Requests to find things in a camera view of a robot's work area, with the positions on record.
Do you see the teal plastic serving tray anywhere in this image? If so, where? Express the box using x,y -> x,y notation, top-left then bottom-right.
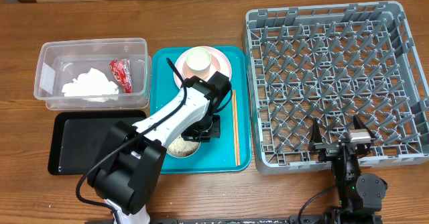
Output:
150,46 -> 252,174

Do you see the grey plastic dish rack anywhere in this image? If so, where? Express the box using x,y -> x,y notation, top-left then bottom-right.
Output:
243,1 -> 428,174

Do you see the wooden chopstick right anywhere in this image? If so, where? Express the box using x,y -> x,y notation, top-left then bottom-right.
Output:
233,89 -> 241,166

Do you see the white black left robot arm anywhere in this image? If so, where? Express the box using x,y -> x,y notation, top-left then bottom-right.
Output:
82,72 -> 231,223

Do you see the clear plastic waste bin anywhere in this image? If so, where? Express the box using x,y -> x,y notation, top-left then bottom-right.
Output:
34,38 -> 151,111

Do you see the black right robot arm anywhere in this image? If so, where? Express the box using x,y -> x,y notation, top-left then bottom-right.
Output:
298,115 -> 388,223

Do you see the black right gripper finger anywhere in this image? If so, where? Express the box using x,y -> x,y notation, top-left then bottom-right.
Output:
310,118 -> 322,144
353,115 -> 377,140

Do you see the red snack wrapper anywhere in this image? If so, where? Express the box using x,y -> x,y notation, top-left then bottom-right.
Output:
109,59 -> 133,93

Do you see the grey bowl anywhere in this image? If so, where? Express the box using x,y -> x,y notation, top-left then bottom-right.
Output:
166,137 -> 202,159

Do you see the pale green cup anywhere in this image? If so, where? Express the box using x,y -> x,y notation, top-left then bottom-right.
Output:
186,47 -> 211,78

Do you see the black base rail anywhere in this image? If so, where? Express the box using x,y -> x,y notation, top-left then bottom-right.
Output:
85,215 -> 371,224

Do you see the white napkin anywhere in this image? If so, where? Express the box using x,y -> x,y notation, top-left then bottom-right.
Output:
62,68 -> 119,103

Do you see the black flat tray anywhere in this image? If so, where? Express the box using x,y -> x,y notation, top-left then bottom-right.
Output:
48,110 -> 146,175

